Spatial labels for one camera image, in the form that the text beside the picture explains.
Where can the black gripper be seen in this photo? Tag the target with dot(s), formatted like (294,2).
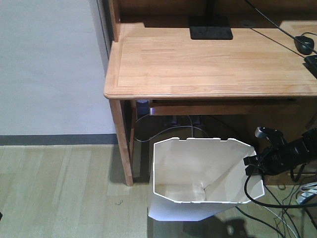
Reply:
(286,157)

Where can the white plastic trash bin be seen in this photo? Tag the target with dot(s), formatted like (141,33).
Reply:
(196,178)

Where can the black keyboard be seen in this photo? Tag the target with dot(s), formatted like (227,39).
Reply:
(311,64)

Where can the black computer mouse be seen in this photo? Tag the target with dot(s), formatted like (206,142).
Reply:
(304,45)

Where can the black computer monitor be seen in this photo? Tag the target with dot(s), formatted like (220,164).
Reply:
(209,26)

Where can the light wooden desk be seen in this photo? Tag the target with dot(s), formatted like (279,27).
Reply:
(258,72)

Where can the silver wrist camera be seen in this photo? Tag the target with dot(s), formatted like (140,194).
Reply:
(274,136)

